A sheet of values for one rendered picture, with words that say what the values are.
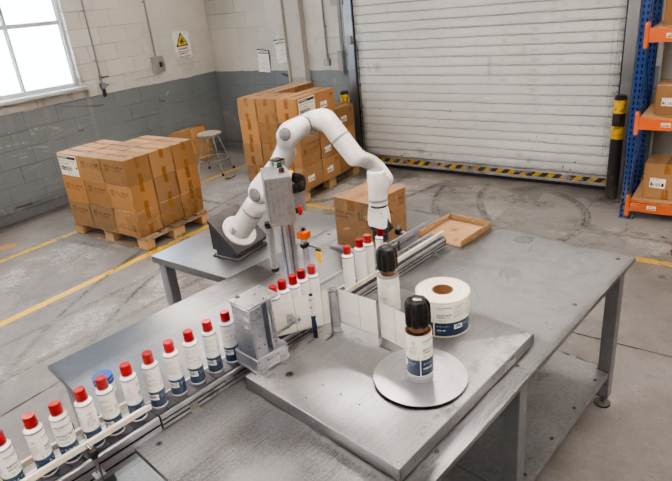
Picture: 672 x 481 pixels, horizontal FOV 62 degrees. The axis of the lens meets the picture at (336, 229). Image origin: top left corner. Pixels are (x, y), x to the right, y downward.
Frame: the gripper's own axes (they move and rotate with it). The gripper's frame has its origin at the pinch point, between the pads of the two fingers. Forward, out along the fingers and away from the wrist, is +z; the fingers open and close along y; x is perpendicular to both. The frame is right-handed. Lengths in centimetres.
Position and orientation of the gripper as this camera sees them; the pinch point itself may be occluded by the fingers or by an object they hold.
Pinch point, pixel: (380, 236)
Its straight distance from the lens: 253.4
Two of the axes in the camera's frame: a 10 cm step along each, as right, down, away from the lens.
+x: 6.8, -3.4, 6.5
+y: 7.3, 2.0, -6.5
